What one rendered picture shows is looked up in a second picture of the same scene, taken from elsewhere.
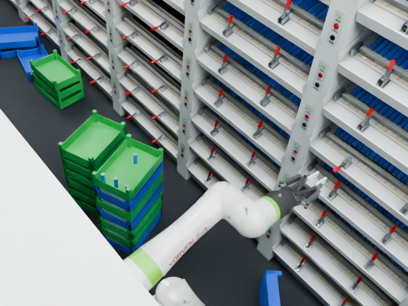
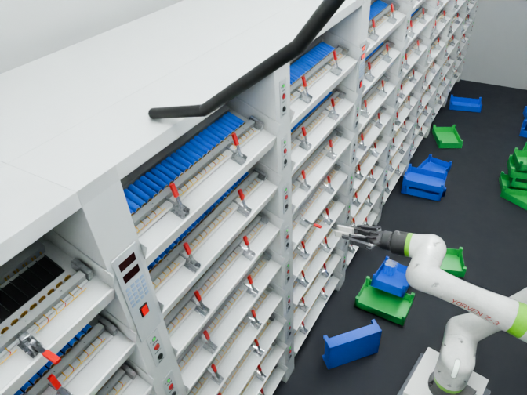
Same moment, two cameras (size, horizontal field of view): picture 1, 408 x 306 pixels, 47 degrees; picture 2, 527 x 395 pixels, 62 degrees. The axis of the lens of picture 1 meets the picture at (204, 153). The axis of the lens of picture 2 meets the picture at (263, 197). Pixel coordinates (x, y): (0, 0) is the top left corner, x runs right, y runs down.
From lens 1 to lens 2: 1.88 m
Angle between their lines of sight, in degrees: 70
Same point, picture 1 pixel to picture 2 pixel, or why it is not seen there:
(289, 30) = (256, 206)
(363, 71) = (296, 157)
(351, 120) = (299, 194)
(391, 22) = (300, 106)
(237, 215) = (441, 251)
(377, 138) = (312, 179)
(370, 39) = not seen: hidden behind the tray
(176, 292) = (459, 350)
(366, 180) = (314, 211)
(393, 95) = (314, 143)
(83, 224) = not seen: outside the picture
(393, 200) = (324, 197)
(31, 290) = not seen: outside the picture
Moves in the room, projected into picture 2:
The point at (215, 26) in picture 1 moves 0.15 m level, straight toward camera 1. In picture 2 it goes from (188, 330) to (238, 318)
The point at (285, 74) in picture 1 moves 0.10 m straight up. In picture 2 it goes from (259, 244) to (257, 222)
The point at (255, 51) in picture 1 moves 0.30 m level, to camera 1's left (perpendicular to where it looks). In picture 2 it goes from (230, 274) to (250, 353)
